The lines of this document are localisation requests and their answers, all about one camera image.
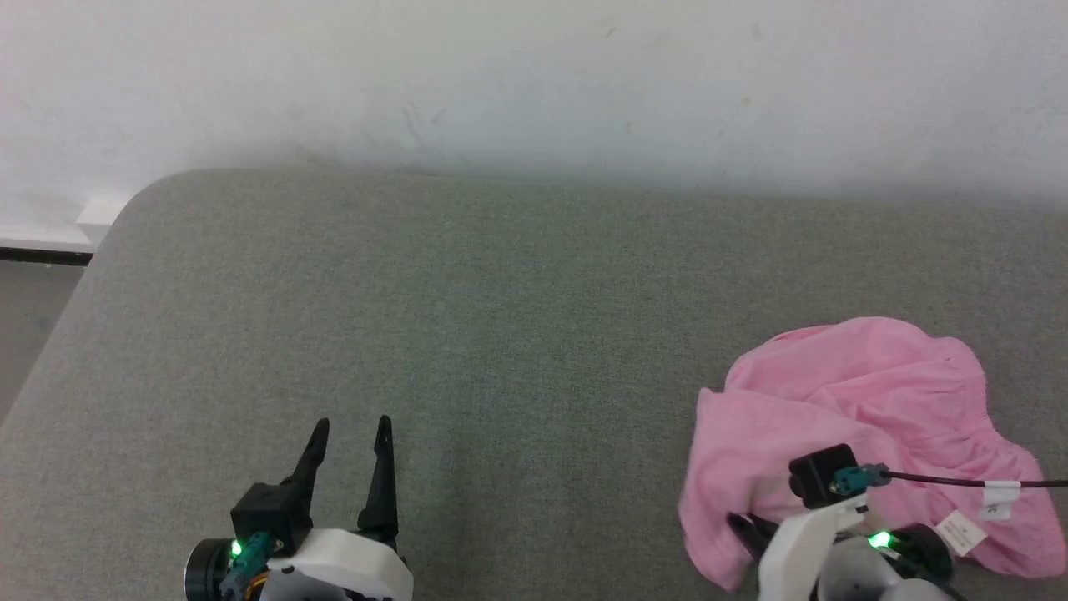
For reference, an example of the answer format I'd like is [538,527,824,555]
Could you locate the white printed label tag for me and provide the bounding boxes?
[934,510,988,558]

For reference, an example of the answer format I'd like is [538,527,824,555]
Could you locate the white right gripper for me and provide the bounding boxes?
[727,494,870,601]

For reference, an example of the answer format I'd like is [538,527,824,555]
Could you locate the grey-green fabric sofa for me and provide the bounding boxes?
[0,169,1068,601]

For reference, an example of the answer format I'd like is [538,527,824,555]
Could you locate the white wall baseboard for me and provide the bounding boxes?
[0,195,133,266]

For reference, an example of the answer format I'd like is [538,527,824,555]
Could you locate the black cable with white tag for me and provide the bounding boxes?
[831,464,1068,521]

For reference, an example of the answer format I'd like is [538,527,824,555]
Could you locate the pink garment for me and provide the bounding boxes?
[678,316,1068,593]

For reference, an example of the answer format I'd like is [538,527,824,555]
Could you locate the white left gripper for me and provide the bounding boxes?
[265,415,415,601]

